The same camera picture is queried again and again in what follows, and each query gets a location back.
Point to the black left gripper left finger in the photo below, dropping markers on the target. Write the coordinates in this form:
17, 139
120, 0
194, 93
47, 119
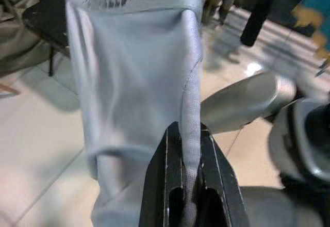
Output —
157, 183

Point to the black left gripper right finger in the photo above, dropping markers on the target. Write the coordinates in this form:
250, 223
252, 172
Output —
221, 179

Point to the light blue printed garment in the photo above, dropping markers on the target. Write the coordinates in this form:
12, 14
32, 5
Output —
129, 69

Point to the white plastic chair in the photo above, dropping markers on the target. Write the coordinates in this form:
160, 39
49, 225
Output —
7, 89

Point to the yellow and blue garment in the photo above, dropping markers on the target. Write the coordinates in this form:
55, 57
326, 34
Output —
314, 13

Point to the olive green bag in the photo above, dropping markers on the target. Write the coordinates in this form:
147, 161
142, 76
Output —
18, 51

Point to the black folding chair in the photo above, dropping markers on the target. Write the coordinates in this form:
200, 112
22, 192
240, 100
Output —
43, 23

